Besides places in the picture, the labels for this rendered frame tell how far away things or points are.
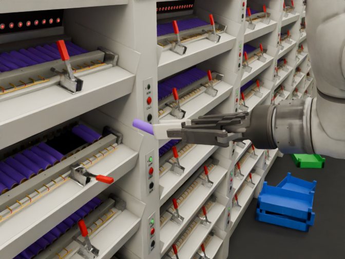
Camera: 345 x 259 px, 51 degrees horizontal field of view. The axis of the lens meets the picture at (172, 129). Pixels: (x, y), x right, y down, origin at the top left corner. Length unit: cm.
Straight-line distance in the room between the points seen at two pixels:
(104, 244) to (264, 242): 135
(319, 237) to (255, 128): 169
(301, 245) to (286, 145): 159
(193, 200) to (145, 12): 78
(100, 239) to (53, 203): 23
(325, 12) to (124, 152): 56
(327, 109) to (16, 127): 45
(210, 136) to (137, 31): 31
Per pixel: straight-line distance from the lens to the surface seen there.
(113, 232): 92
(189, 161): 123
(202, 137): 61
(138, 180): 91
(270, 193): 239
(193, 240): 149
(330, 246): 220
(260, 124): 59
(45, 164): 76
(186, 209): 132
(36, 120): 61
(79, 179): 74
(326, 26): 46
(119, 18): 81
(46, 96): 65
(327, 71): 49
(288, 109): 58
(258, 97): 200
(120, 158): 84
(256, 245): 209
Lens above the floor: 131
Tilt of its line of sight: 22 degrees down
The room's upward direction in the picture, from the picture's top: straight up
